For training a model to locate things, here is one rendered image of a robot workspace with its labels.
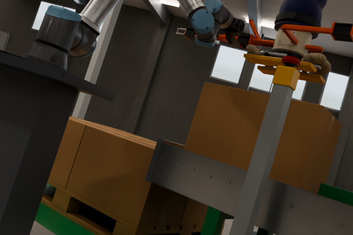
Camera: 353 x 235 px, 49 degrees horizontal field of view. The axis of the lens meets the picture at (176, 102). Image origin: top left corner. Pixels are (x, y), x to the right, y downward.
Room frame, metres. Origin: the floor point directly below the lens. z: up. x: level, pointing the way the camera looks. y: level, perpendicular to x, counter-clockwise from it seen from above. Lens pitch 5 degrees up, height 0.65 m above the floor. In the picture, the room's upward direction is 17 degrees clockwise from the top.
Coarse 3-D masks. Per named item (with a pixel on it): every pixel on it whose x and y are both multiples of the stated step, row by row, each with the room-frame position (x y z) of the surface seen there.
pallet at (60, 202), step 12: (48, 180) 2.47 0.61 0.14; (60, 192) 2.39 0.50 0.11; (48, 204) 2.43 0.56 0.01; (60, 204) 2.37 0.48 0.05; (72, 204) 2.36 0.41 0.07; (72, 216) 2.31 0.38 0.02; (96, 228) 2.22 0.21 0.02; (120, 228) 2.09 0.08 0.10; (132, 228) 2.04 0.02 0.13; (144, 228) 2.08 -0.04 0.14; (156, 228) 2.16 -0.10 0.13; (168, 228) 2.28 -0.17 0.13; (180, 228) 2.37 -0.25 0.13; (192, 228) 2.48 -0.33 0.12
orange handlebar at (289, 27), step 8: (184, 32) 2.27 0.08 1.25; (288, 32) 1.71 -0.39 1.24; (312, 32) 1.61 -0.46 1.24; (320, 32) 1.58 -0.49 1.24; (328, 32) 1.56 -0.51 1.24; (224, 40) 2.13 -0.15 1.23; (256, 40) 2.00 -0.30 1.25; (264, 40) 1.97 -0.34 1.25; (296, 40) 1.81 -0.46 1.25; (312, 48) 1.83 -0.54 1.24; (320, 48) 1.82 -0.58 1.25
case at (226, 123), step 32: (224, 96) 1.88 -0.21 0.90; (256, 96) 1.78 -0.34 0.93; (192, 128) 1.95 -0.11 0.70; (224, 128) 1.85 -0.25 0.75; (256, 128) 1.75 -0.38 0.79; (288, 128) 1.67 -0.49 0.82; (320, 128) 1.65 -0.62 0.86; (224, 160) 1.82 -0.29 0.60; (288, 160) 1.65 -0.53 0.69; (320, 160) 1.76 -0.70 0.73
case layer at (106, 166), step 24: (72, 120) 2.46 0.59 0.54; (72, 144) 2.41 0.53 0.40; (96, 144) 2.30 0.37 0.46; (120, 144) 2.19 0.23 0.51; (144, 144) 2.22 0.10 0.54; (72, 168) 2.37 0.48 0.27; (96, 168) 2.27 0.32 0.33; (120, 168) 2.16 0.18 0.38; (144, 168) 2.07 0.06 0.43; (72, 192) 2.34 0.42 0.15; (96, 192) 2.23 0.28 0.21; (120, 192) 2.13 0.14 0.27; (144, 192) 2.04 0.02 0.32; (168, 192) 2.17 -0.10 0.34; (120, 216) 2.10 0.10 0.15; (144, 216) 2.05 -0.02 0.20; (168, 216) 2.23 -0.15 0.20; (192, 216) 2.45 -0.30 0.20
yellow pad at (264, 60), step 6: (246, 54) 1.89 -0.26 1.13; (252, 54) 1.89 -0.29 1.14; (264, 54) 1.88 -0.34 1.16; (252, 60) 1.92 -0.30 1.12; (258, 60) 1.88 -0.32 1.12; (264, 60) 1.84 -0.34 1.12; (270, 60) 1.82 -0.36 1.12; (276, 60) 1.80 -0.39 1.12; (276, 66) 1.88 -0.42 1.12; (300, 66) 1.75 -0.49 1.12; (306, 66) 1.72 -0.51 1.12; (312, 66) 1.72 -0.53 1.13
